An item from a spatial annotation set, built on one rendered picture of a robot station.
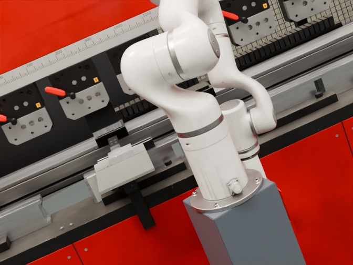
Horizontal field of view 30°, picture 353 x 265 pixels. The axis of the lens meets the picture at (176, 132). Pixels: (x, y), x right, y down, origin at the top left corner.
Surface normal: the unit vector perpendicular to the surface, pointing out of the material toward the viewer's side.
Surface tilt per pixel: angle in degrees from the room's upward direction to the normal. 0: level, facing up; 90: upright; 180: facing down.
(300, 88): 90
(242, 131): 96
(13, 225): 90
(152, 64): 79
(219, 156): 90
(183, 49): 69
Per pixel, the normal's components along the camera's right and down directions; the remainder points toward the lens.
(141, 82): -0.19, 0.40
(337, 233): 0.18, 0.26
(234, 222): 0.40, 0.15
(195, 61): 0.00, 0.56
